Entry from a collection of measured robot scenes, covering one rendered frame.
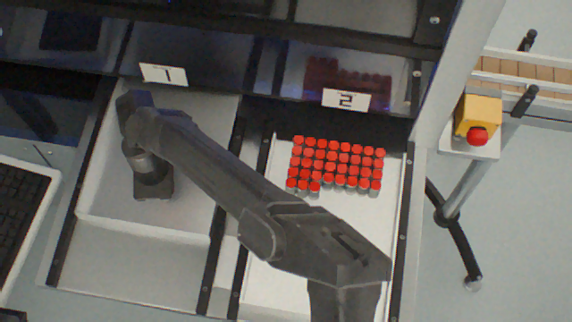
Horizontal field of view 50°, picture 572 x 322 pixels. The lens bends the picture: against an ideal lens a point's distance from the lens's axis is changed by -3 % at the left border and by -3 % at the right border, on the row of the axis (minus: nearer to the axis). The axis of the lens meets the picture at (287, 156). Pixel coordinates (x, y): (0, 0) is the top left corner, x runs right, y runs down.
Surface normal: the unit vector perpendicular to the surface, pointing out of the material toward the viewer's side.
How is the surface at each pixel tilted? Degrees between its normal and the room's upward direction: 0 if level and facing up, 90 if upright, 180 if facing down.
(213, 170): 54
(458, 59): 90
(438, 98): 90
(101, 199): 0
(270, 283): 0
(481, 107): 0
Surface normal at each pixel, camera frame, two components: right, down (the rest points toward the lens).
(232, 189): -0.78, -0.08
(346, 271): 0.61, 0.05
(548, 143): 0.00, -0.42
